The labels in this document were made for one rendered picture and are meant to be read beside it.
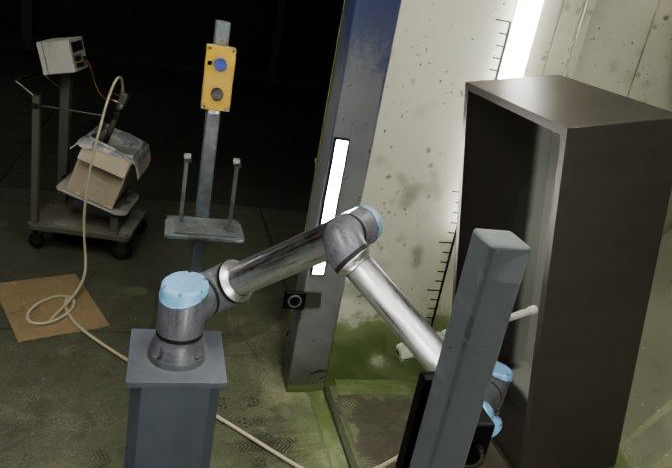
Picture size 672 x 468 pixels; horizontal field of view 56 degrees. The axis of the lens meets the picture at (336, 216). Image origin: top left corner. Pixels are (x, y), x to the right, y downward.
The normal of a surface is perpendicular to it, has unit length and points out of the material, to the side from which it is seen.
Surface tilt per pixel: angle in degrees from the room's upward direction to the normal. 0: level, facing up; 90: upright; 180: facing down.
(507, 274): 90
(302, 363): 90
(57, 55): 90
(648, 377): 57
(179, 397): 90
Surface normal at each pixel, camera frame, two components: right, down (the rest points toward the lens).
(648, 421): -0.71, -0.57
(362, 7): 0.23, 0.37
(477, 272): -0.96, -0.08
